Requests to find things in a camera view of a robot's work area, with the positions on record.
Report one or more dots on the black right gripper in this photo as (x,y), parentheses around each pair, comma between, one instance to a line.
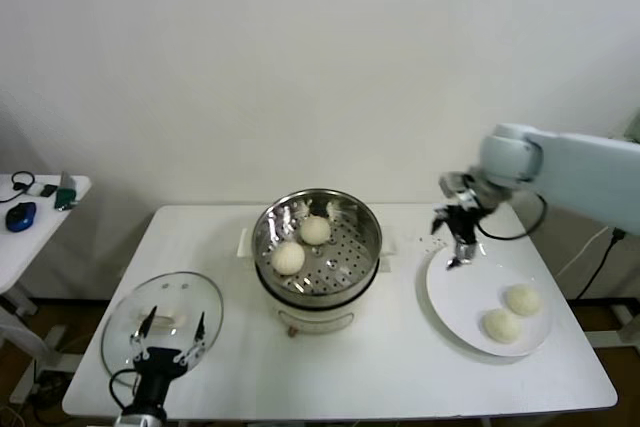
(462,227)

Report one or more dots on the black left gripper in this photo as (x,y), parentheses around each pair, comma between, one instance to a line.
(160,359)

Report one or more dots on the white steamed baozi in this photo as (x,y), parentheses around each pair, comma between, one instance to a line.
(523,300)
(288,257)
(501,326)
(315,230)

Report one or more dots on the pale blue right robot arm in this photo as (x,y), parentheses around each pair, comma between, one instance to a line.
(590,172)

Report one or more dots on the perforated steel steamer basket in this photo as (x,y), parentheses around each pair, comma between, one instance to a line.
(345,257)

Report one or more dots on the white round plate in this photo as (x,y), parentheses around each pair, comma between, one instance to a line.
(465,297)

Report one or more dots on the white electric cooker base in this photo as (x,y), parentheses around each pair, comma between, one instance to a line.
(315,319)

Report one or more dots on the white side table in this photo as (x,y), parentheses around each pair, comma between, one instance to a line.
(30,247)

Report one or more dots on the green flat tool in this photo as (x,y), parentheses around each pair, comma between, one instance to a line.
(65,197)

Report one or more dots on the grey flat blade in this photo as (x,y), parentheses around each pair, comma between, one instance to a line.
(66,179)

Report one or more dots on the small black device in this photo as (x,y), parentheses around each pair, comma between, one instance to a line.
(49,191)

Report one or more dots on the blue computer mouse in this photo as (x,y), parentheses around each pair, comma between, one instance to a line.
(21,216)

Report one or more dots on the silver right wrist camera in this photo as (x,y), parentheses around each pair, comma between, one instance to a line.
(457,184)

